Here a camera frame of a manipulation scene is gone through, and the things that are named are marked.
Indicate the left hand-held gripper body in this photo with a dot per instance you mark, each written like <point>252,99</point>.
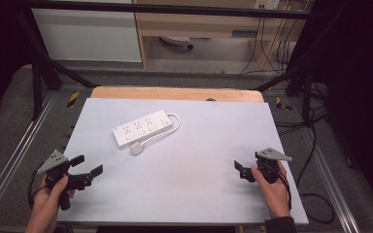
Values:
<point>55,165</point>

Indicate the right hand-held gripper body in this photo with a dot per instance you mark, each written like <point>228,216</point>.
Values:
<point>268,163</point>

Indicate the person's right hand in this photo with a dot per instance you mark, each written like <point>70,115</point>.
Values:
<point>273,192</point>

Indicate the person's left hand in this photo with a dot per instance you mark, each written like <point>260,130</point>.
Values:
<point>47,202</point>

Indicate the white power plug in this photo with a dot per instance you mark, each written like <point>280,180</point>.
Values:
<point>136,149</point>

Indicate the white table board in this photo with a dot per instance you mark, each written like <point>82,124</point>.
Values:
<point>191,168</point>

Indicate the yellow black tape strip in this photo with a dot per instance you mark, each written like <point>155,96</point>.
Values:
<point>281,104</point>
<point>73,99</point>

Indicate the white power strip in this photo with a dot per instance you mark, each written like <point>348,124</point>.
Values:
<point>142,127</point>

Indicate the wooden table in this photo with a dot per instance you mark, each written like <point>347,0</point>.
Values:
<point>175,93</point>

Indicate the black curtain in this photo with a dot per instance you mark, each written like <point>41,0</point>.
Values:
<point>0,48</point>
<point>356,97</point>

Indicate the white cabinet panel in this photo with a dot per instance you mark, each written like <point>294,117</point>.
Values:
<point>87,35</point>

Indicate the office chair base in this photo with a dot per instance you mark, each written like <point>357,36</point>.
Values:
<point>178,40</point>

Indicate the wooden desk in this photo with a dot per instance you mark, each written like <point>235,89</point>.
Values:
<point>204,27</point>

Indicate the aluminium rail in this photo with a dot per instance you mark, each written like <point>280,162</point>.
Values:
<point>16,152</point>
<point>330,174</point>

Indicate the black metal frame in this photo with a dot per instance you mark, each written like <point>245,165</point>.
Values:
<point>37,81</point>

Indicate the white wall socket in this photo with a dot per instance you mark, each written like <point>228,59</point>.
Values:
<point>266,4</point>

